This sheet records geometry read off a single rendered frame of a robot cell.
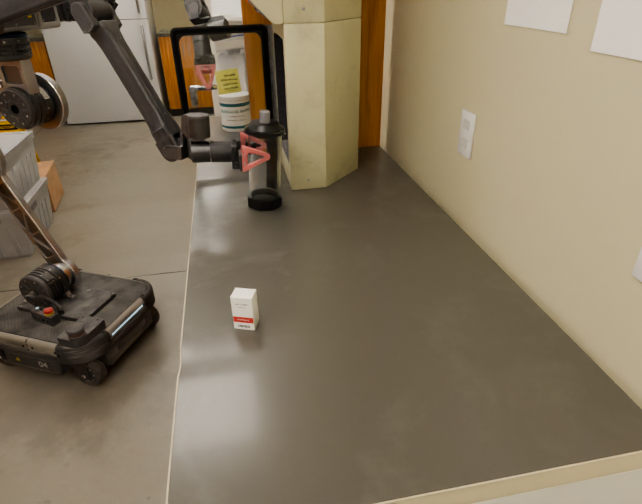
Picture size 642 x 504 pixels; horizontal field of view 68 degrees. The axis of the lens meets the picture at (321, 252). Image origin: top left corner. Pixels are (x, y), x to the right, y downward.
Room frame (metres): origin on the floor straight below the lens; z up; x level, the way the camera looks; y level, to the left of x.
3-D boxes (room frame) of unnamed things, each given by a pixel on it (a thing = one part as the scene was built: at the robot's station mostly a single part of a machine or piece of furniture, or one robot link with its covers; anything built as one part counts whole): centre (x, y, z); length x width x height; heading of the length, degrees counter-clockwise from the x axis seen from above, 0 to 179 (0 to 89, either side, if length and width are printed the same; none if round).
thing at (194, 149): (1.25, 0.32, 1.12); 0.07 x 0.06 x 0.07; 100
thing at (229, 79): (1.65, 0.31, 1.19); 0.30 x 0.01 x 0.40; 106
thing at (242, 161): (1.24, 0.18, 1.11); 0.09 x 0.07 x 0.07; 100
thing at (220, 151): (1.26, 0.26, 1.11); 0.10 x 0.07 x 0.07; 10
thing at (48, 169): (3.47, 2.21, 0.14); 0.41 x 0.32 x 0.28; 17
